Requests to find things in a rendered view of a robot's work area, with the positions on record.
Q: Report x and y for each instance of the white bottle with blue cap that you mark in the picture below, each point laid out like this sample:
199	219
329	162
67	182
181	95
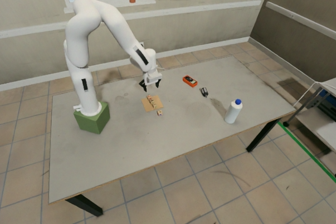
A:
233	111

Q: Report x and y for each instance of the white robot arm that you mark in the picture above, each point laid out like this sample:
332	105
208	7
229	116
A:
89	15

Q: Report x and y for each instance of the tan square mat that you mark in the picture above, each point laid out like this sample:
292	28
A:
148	107

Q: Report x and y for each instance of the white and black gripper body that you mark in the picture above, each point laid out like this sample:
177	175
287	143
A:
145	77

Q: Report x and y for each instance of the orange pocket multimeter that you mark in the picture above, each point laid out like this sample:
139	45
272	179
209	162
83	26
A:
190	81

